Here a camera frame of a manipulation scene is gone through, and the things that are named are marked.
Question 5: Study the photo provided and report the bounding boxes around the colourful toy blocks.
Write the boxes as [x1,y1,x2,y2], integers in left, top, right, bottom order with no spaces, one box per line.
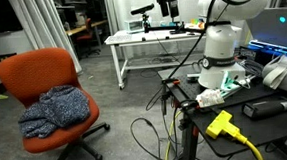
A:
[189,17,206,26]

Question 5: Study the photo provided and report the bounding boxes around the white toy microwave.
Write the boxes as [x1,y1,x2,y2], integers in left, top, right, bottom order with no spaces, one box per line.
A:
[123,18,146,34]

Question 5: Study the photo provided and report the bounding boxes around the white metal table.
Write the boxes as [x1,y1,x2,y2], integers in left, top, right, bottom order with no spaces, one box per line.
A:
[103,24,212,91]

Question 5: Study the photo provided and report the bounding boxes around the small red office chair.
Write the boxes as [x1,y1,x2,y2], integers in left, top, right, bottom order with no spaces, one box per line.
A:
[74,17,102,58]

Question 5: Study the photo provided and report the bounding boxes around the long wooden desk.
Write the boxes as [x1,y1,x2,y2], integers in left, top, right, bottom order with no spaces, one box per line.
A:
[64,19,110,38]

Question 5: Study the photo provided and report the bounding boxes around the dark storage shelf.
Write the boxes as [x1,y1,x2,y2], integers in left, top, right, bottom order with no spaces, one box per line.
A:
[51,0,108,29]

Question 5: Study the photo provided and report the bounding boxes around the white printed paper packet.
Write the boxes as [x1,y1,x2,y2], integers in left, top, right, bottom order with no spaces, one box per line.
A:
[194,87,226,109]

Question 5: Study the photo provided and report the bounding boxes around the laptop with blue light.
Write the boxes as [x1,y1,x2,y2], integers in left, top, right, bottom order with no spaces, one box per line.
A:
[244,6,287,66]

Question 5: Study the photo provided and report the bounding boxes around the blue knit sweater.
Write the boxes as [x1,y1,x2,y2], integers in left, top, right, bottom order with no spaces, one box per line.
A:
[16,83,93,141]

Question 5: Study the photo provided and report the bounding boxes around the orange office chair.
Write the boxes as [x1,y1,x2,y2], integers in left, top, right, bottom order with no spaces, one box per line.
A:
[0,43,113,160]

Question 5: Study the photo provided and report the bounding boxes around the black metal workbench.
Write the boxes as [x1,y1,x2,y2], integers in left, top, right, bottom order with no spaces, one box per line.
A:
[157,59,287,160]

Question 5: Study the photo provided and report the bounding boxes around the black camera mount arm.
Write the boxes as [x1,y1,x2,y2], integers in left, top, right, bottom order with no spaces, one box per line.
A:
[141,10,187,37]

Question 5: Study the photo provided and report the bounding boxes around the black stereo camera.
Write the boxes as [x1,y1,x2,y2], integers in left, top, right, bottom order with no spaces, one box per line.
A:
[130,2,156,17]

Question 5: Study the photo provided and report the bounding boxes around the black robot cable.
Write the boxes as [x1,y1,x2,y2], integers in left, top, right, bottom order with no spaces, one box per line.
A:
[161,0,271,82]

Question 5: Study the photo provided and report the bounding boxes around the black clamp with orange handle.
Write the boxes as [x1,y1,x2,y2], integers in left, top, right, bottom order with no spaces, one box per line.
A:
[158,77,184,117]

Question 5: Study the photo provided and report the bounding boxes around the white green base bracket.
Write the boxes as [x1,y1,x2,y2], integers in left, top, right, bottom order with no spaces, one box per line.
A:
[218,68,252,93]

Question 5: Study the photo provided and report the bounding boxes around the grey cable bundle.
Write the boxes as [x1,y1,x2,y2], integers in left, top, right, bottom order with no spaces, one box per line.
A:
[236,58,266,80]

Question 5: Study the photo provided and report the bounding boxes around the yellow power plug with cable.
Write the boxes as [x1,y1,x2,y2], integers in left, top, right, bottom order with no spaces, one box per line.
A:
[204,107,265,160]

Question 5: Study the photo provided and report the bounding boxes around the grey strapped headset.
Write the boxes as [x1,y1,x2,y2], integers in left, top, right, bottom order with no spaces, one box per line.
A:
[260,54,287,97]

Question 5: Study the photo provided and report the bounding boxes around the thin yellow cable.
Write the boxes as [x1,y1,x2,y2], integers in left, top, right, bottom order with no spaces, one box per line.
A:
[161,109,186,160]

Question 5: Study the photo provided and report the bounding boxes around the black looped floor cable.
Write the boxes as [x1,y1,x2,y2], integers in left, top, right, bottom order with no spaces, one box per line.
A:
[129,115,176,160]

